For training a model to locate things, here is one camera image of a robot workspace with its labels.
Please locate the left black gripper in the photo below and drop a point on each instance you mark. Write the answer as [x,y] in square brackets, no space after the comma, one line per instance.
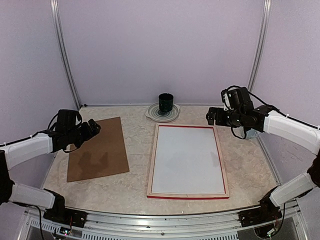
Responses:
[87,133]

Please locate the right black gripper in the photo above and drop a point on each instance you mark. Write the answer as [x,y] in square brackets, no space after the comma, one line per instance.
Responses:
[220,120]

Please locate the cat photo print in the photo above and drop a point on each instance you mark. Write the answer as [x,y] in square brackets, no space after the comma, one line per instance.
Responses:
[187,160]

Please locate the red wooden picture frame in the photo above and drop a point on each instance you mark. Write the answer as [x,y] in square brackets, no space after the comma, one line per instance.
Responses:
[150,162]

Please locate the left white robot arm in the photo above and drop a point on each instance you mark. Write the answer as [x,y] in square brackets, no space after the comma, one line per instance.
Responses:
[17,154]

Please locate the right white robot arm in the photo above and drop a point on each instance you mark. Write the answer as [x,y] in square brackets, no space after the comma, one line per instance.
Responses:
[301,137]

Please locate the brown cardboard backing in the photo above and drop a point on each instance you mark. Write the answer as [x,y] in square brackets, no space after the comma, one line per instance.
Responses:
[103,155]

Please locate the light blue mug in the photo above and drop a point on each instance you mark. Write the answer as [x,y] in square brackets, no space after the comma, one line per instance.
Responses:
[250,133]

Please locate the dark green cup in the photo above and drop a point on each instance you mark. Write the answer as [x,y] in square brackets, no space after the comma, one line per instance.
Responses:
[165,102]

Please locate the white striped ceramic plate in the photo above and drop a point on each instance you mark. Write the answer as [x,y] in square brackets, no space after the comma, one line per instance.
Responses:
[153,113]

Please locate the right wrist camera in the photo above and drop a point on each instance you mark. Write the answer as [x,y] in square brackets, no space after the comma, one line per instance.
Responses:
[225,100]

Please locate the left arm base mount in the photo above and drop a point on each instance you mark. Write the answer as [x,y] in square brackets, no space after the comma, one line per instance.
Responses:
[66,216]

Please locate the aluminium front rail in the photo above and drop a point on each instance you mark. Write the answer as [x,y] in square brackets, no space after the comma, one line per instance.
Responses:
[221,225]

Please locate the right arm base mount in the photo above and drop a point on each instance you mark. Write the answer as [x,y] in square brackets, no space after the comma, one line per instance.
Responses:
[266,212]

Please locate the right aluminium corner post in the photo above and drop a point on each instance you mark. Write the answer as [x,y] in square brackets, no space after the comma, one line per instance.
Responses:
[267,5]

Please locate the aluminium corner post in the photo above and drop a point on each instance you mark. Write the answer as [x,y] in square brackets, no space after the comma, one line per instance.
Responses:
[267,5]
[54,5]

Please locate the left aluminium corner post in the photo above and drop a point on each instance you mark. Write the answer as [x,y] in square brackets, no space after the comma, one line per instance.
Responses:
[54,5]

